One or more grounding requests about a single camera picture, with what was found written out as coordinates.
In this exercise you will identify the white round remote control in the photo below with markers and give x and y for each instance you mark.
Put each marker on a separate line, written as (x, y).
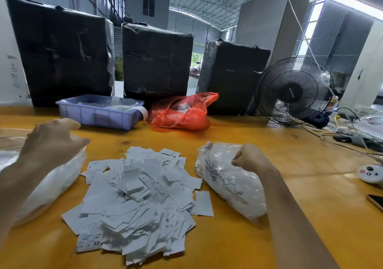
(371, 173)

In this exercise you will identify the black smartphone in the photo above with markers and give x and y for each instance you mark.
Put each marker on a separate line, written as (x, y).
(377, 201)

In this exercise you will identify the person's right forearm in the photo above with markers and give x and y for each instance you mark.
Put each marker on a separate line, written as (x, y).
(293, 224)

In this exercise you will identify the large clear bag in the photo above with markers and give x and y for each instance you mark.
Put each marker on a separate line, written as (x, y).
(51, 185)

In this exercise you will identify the black table fan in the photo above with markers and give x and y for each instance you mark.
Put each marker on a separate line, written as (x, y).
(293, 90)

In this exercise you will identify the person's right hand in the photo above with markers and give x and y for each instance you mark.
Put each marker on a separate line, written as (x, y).
(251, 158)

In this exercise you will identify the person's left hand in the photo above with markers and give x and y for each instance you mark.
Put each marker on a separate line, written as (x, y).
(51, 145)

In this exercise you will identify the clear plastic bag black print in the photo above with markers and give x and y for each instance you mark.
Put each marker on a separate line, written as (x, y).
(230, 185)

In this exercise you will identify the large black wrapped bale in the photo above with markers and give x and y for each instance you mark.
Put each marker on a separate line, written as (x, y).
(60, 53)
(157, 62)
(232, 77)

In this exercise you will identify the red plastic bag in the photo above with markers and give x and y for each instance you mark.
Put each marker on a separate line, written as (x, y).
(182, 111)

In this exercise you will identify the white pillar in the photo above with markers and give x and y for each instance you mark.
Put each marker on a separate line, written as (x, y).
(9, 50)

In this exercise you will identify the pile of white labels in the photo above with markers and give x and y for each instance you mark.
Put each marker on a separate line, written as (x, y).
(140, 209)

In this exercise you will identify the blue plastic bin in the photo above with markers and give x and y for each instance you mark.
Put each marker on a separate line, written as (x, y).
(93, 112)

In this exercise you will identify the grey cabin with window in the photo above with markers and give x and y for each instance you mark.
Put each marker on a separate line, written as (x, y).
(146, 7)

